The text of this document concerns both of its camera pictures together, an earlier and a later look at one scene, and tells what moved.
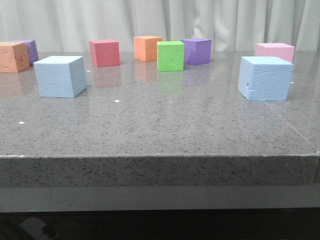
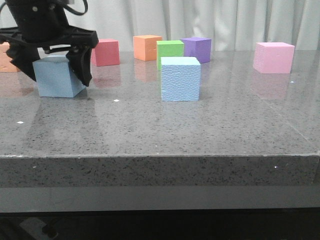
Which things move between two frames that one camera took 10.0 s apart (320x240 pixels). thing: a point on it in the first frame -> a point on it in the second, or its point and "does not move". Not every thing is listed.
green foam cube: (170, 55) does not move
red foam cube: (104, 52) does not move
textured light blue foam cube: (264, 78) -> (180, 79)
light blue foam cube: (61, 76) does not move
